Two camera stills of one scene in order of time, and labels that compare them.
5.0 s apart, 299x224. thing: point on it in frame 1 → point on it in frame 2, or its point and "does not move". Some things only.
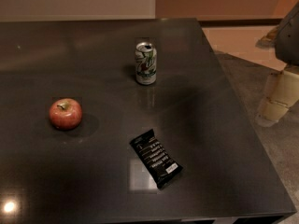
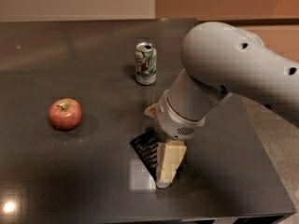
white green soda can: [146, 63] does not move
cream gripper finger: [282, 92] → [169, 156]
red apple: [64, 114] does not move
